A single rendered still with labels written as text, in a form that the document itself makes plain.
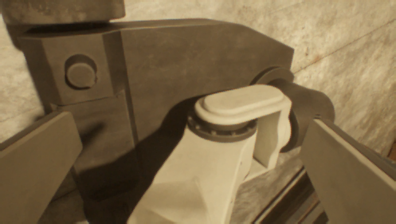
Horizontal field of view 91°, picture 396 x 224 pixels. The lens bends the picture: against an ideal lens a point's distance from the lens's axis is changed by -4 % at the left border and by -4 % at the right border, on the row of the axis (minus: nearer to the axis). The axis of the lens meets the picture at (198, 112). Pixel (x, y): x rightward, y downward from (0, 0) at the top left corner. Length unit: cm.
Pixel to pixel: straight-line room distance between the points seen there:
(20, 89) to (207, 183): 49
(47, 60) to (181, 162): 25
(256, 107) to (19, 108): 55
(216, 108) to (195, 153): 9
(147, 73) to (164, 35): 8
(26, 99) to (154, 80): 32
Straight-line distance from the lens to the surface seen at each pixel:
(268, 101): 43
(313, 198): 147
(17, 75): 61
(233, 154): 34
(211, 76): 50
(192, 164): 32
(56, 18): 38
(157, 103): 47
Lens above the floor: 57
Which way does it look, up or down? 50 degrees down
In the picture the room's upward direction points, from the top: 133 degrees clockwise
